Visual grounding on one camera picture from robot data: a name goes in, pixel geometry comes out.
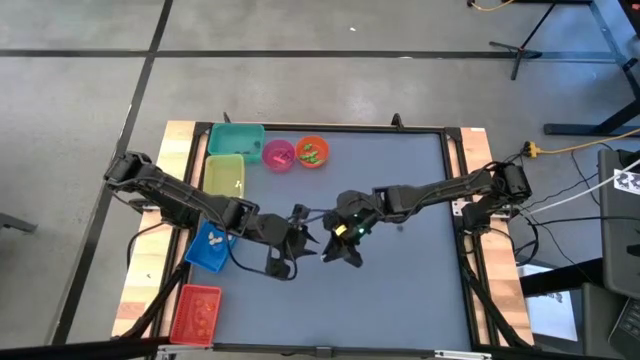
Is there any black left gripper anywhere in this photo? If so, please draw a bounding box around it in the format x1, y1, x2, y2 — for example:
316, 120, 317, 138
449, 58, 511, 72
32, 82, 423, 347
248, 202, 319, 262

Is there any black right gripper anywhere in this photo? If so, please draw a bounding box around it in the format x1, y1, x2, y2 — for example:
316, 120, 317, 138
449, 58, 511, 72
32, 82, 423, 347
319, 188, 387, 269

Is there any blue plastic basket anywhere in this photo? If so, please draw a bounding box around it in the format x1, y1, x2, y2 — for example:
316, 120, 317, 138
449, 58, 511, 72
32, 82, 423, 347
184, 219, 239, 274

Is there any orange plastic bowl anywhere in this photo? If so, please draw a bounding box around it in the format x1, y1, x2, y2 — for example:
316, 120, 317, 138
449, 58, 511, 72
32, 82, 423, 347
294, 134, 331, 169

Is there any pink plastic bowl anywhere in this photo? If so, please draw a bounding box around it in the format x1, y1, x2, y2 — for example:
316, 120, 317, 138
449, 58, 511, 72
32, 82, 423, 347
262, 138, 297, 174

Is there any yellow plastic bin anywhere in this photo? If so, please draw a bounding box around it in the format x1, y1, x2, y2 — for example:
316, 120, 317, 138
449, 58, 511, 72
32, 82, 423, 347
202, 153, 246, 199

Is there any teal plastic bin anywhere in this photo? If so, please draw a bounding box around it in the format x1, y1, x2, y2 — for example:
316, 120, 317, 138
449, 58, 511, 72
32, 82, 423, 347
207, 122, 267, 164

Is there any red plastic basket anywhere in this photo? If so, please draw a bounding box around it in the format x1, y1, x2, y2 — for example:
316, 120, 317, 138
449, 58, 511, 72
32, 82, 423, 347
168, 283, 223, 348

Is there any wooden table side board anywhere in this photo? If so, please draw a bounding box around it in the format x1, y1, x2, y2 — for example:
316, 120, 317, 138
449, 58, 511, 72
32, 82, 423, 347
459, 127, 535, 347
112, 119, 199, 339

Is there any white floor paper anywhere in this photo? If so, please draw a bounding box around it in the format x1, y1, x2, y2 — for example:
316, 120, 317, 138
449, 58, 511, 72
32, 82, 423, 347
519, 264, 580, 342

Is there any black floor beam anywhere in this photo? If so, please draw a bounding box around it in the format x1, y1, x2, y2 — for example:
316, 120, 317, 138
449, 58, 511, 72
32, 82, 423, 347
518, 257, 606, 297

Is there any black floor bar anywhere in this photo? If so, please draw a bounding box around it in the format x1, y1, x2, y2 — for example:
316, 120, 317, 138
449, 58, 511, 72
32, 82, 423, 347
0, 337, 171, 360

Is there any gray floor box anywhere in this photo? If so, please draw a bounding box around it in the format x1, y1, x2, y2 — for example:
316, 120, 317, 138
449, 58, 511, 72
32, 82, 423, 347
579, 282, 626, 360

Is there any black tripod stand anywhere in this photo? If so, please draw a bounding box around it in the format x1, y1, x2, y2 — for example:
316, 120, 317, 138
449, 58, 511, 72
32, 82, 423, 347
488, 0, 560, 81

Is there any dark gray desk top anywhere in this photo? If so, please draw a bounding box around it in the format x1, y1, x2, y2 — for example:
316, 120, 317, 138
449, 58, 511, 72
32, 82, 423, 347
597, 148, 640, 301

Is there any gray chair leg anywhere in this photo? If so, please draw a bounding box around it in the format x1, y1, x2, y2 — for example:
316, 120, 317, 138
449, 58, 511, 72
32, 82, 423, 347
0, 212, 39, 235

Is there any black keyboard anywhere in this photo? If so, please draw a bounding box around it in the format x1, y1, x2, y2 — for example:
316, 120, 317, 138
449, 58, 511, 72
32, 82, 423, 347
607, 298, 640, 360

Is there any white marker paper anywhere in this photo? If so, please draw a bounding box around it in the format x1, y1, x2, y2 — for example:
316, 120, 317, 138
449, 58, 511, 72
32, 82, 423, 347
613, 168, 640, 196

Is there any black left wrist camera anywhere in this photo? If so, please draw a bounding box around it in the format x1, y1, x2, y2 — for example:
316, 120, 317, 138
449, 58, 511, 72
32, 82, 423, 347
264, 245, 296, 281

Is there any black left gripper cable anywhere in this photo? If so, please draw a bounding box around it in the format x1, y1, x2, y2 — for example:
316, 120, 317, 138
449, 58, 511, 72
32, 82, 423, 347
225, 234, 300, 282

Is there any silver metal bracket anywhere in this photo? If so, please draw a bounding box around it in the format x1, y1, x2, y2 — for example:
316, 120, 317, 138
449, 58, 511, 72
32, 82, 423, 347
433, 349, 492, 360

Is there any yellow extension cord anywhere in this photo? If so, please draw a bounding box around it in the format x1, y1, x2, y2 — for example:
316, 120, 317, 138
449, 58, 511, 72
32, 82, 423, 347
522, 127, 640, 157

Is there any white cable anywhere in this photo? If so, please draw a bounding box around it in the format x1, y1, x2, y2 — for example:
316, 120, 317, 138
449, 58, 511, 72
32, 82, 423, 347
519, 158, 640, 217

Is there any black desk frame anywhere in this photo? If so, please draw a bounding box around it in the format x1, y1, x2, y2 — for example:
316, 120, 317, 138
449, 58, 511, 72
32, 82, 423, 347
543, 0, 640, 137

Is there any thin yellow floor cable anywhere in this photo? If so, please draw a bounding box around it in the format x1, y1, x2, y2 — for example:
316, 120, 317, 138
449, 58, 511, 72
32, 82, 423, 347
467, 0, 516, 12

